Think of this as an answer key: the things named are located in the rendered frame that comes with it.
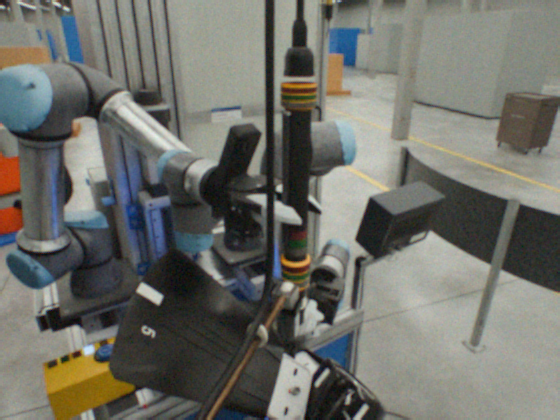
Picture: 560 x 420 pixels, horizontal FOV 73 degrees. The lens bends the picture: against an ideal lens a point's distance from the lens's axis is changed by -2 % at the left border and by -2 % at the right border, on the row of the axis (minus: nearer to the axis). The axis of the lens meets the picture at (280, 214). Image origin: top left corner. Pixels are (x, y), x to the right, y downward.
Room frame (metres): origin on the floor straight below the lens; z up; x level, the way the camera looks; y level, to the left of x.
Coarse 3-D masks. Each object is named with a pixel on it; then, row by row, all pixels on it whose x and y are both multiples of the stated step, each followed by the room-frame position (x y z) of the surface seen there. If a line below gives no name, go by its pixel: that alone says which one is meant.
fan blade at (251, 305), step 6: (246, 306) 0.68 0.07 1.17; (252, 306) 0.68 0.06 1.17; (258, 306) 0.68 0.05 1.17; (252, 312) 0.65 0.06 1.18; (270, 330) 0.58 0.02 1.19; (276, 336) 0.56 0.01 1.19; (282, 342) 0.55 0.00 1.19; (288, 342) 0.54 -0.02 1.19; (300, 342) 0.55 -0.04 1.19; (288, 348) 0.53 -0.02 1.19; (300, 348) 0.53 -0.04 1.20; (288, 354) 0.51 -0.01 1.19
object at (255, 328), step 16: (272, 0) 0.39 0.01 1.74; (272, 16) 0.39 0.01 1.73; (272, 32) 0.39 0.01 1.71; (272, 48) 0.39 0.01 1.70; (272, 64) 0.39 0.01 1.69; (272, 80) 0.39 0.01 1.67; (272, 96) 0.39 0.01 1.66; (272, 112) 0.39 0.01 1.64; (272, 128) 0.39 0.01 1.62; (272, 144) 0.39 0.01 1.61; (272, 160) 0.39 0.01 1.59; (272, 176) 0.39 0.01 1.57; (272, 192) 0.39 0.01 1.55; (272, 208) 0.39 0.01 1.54; (272, 224) 0.39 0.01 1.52; (272, 240) 0.39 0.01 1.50; (272, 256) 0.39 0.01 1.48; (272, 272) 0.38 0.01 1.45; (256, 320) 0.35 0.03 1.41; (240, 352) 0.31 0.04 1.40; (224, 384) 0.27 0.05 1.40; (208, 400) 0.25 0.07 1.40
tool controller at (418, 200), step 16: (384, 192) 1.15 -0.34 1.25; (400, 192) 1.16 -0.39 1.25; (416, 192) 1.18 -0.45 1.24; (432, 192) 1.19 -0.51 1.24; (368, 208) 1.12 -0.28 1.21; (384, 208) 1.06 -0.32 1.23; (400, 208) 1.07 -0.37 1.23; (416, 208) 1.09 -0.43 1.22; (432, 208) 1.14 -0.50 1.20; (368, 224) 1.11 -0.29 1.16; (384, 224) 1.06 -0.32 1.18; (400, 224) 1.06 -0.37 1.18; (416, 224) 1.12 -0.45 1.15; (368, 240) 1.10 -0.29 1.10; (384, 240) 1.06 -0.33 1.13; (400, 240) 1.11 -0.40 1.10; (416, 240) 1.17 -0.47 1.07
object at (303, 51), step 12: (300, 24) 0.47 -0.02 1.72; (300, 36) 0.47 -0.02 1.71; (288, 48) 0.47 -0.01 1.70; (300, 48) 0.46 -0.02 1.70; (288, 60) 0.46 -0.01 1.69; (300, 60) 0.46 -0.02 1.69; (312, 60) 0.47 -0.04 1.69; (288, 72) 0.46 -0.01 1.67; (300, 72) 0.46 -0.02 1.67; (312, 72) 0.47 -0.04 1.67; (300, 312) 0.46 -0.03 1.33; (300, 324) 0.46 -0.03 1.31
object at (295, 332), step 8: (296, 288) 0.44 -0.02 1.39; (272, 296) 0.43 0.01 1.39; (288, 296) 0.42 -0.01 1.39; (296, 296) 0.44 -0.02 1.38; (288, 304) 0.42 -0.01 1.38; (296, 304) 0.43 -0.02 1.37; (280, 312) 0.43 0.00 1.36; (288, 312) 0.43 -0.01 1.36; (296, 312) 0.42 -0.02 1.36; (304, 312) 0.49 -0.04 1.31; (280, 320) 0.44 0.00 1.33; (288, 320) 0.44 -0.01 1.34; (296, 320) 0.44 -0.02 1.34; (304, 320) 0.47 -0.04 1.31; (312, 320) 0.47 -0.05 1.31; (272, 328) 0.46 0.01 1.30; (280, 328) 0.44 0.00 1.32; (288, 328) 0.44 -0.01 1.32; (296, 328) 0.44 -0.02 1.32; (304, 328) 0.46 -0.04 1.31; (312, 328) 0.46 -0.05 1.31; (280, 336) 0.45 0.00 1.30; (288, 336) 0.44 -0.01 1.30; (296, 336) 0.44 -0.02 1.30; (304, 336) 0.44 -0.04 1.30
